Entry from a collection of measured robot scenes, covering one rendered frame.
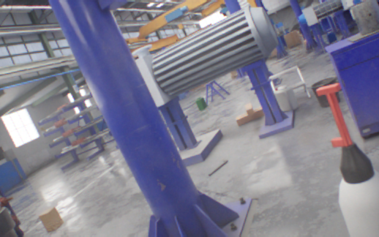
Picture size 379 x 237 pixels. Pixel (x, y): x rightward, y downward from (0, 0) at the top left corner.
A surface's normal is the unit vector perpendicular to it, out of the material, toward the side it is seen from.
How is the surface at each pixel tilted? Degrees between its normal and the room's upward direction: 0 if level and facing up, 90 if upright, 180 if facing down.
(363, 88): 90
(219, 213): 90
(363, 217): 90
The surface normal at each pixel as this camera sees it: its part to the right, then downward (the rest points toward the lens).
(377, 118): -0.35, 0.29
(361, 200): -0.63, 0.06
